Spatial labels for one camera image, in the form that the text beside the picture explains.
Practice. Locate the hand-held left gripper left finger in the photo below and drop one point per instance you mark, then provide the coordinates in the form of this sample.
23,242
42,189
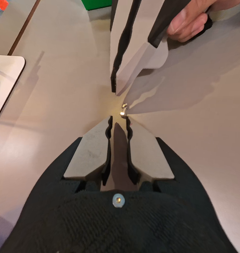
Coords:
86,156

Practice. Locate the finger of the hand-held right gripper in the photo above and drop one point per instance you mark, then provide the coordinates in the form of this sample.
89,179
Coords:
143,25
118,23

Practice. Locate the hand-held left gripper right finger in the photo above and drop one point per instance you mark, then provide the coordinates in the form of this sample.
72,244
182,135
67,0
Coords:
151,158

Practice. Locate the green plastic bin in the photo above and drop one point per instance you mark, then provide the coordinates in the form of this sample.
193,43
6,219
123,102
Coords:
96,4

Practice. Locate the small steel bolt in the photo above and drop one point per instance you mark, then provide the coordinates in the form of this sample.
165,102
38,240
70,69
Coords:
123,114

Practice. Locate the small steel nut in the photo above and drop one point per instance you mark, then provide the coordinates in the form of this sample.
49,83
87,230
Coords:
125,106

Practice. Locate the person's right hand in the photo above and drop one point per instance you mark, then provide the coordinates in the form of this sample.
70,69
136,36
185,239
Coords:
189,21

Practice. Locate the white stand base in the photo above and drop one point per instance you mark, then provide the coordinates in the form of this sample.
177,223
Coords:
7,83

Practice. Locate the orange traffic cone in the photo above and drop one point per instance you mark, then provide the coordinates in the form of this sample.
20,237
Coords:
2,4

